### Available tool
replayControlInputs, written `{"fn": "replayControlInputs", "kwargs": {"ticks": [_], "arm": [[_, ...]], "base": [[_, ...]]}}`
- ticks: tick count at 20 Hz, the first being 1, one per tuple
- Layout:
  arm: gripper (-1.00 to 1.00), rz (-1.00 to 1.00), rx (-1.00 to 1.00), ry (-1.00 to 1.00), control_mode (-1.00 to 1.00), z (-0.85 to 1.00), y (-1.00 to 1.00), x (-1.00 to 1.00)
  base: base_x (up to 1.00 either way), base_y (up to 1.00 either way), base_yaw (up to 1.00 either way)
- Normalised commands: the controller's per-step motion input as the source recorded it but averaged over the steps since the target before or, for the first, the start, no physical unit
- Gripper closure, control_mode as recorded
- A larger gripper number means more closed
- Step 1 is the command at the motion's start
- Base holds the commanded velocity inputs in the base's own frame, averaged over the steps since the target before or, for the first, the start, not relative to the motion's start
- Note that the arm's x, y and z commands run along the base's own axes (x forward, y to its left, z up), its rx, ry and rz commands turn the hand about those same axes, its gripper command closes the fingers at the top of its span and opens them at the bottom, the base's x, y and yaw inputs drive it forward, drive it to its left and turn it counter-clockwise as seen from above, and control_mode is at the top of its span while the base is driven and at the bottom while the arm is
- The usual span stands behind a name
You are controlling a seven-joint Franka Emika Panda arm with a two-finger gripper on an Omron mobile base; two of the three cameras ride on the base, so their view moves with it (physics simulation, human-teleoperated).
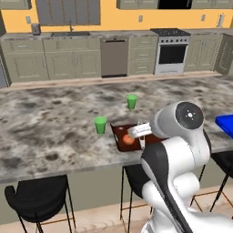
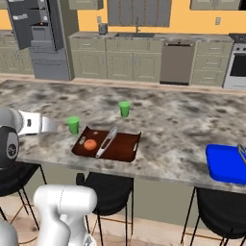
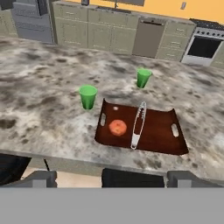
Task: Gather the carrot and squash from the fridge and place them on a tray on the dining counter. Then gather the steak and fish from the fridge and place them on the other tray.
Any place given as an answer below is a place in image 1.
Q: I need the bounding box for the grey toaster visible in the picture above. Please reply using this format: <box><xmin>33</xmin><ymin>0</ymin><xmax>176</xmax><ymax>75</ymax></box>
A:
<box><xmin>30</xmin><ymin>23</ymin><xmax>42</xmax><ymax>36</ymax></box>

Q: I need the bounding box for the black microwave oven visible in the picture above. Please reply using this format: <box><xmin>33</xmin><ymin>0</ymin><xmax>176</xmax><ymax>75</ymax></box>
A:
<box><xmin>157</xmin><ymin>0</ymin><xmax>193</xmax><ymax>10</ymax></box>

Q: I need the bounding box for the grey dishwasher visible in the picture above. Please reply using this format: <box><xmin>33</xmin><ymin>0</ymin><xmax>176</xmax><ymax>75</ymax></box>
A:
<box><xmin>99</xmin><ymin>37</ymin><xmax>130</xmax><ymax>79</ymax></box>

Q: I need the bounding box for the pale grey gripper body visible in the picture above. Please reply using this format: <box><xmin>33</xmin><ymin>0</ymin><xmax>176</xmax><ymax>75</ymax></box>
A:
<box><xmin>127</xmin><ymin>121</ymin><xmax>153</xmax><ymax>139</ymax></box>

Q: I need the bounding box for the dark brown tray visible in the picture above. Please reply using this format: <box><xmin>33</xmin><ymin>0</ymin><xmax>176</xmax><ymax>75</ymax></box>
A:
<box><xmin>109</xmin><ymin>122</ymin><xmax>168</xmax><ymax>153</ymax></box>

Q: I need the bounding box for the olive drawer stack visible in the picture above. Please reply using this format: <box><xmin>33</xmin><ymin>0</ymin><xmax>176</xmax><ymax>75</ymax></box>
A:
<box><xmin>127</xmin><ymin>34</ymin><xmax>159</xmax><ymax>76</ymax></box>

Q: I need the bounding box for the black bar stool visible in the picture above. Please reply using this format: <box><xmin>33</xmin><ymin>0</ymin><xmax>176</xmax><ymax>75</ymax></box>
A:
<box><xmin>119</xmin><ymin>163</ymin><xmax>154</xmax><ymax>233</ymax></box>
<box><xmin>190</xmin><ymin>129</ymin><xmax>233</xmax><ymax>213</ymax></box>
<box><xmin>4</xmin><ymin>175</ymin><xmax>77</xmax><ymax>233</ymax></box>

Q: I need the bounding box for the green cup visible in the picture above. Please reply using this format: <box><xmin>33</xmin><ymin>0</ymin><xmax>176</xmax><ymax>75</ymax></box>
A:
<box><xmin>126</xmin><ymin>94</ymin><xmax>138</xmax><ymax>110</ymax></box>
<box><xmin>94</xmin><ymin>116</ymin><xmax>108</xmax><ymax>136</ymax></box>

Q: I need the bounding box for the orange round vegetable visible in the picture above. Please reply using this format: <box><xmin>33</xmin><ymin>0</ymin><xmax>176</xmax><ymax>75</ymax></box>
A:
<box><xmin>122</xmin><ymin>134</ymin><xmax>137</xmax><ymax>146</ymax></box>

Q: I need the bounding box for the grey sink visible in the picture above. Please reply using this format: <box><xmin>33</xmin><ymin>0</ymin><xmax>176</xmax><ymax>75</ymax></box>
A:
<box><xmin>50</xmin><ymin>31</ymin><xmax>92</xmax><ymax>38</ymax></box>

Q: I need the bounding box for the silver oven with hob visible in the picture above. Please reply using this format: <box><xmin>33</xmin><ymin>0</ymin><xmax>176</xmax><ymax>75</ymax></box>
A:
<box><xmin>150</xmin><ymin>27</ymin><xmax>192</xmax><ymax>76</ymax></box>

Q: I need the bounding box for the grey window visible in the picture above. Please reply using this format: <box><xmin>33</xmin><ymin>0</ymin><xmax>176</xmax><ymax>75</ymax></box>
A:
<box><xmin>35</xmin><ymin>0</ymin><xmax>102</xmax><ymax>26</ymax></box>

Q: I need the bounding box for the olive base cupboard run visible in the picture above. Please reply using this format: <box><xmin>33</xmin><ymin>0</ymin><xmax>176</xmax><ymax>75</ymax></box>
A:
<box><xmin>184</xmin><ymin>32</ymin><xmax>233</xmax><ymax>76</ymax></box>
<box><xmin>0</xmin><ymin>35</ymin><xmax>102</xmax><ymax>83</ymax></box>

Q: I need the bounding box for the white paper towel roll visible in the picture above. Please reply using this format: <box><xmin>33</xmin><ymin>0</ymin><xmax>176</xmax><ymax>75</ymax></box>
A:
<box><xmin>217</xmin><ymin>13</ymin><xmax>226</xmax><ymax>29</ymax></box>

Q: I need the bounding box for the olive wall cupboard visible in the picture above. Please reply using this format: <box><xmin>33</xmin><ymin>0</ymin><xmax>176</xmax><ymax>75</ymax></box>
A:
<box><xmin>116</xmin><ymin>0</ymin><xmax>159</xmax><ymax>10</ymax></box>
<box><xmin>0</xmin><ymin>0</ymin><xmax>33</xmax><ymax>10</ymax></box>
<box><xmin>191</xmin><ymin>0</ymin><xmax>233</xmax><ymax>10</ymax></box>

